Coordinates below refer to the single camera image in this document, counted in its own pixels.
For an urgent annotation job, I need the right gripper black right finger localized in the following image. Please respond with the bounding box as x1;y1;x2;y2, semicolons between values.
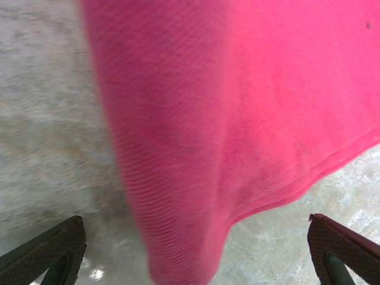
307;213;380;285

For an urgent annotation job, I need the pink red towel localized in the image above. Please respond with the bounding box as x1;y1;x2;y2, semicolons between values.
78;0;380;285

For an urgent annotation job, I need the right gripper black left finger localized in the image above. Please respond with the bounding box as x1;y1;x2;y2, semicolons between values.
0;216;87;285

